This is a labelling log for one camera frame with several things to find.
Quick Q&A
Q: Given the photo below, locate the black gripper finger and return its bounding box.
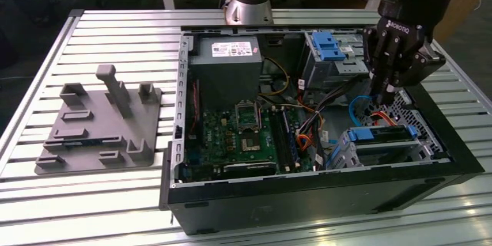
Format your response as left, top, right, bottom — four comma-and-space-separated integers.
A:
363, 26, 404, 105
387, 44, 448, 94

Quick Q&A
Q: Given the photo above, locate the blue disk wire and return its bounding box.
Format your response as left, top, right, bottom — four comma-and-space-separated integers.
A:
348, 95, 378, 123

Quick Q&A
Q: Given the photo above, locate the red yellow disk power wire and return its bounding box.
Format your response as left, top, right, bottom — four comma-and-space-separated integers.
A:
368, 112, 403, 127

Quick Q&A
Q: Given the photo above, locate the hard disk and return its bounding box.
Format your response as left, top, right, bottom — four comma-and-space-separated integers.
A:
348, 124, 419, 143

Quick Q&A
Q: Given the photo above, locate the grey metal disk bay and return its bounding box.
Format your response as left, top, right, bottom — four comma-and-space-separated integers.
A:
330, 124, 443, 169

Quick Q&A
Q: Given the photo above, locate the black RAM slot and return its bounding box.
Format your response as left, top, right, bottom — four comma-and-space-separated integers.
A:
268, 105, 292, 172
279, 105, 303, 169

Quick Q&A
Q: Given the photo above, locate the CPU socket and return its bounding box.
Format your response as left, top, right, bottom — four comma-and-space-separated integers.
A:
235, 99, 263, 132

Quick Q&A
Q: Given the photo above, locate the black power supply unit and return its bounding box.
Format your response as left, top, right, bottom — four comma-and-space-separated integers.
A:
188, 36, 264, 105

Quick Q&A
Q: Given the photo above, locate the metal socket cover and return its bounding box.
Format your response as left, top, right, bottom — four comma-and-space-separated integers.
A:
240, 133, 263, 153

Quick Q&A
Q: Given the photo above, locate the green motherboard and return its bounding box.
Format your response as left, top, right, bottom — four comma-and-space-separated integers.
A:
184, 96, 320, 176

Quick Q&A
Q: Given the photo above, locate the black graphics card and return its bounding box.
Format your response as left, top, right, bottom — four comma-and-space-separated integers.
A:
223, 161, 278, 176

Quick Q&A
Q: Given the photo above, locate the black open PC case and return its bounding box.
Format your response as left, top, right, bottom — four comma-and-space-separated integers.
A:
159, 24, 486, 235

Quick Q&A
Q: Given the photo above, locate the grey parts rack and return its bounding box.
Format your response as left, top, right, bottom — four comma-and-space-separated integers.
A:
34, 64, 164, 175

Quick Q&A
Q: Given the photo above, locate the blue plastic drive bracket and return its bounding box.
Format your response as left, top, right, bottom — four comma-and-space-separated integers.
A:
312, 31, 346, 61

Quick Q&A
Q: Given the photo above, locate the black cable bundle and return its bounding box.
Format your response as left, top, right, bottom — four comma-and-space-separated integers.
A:
299, 75, 372, 131

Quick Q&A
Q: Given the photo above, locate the yellow black power cable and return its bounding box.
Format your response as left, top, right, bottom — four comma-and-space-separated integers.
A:
259, 57, 294, 97

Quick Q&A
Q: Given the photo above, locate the orange red wire bundle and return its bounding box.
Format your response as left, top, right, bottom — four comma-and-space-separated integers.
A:
295, 133, 315, 154

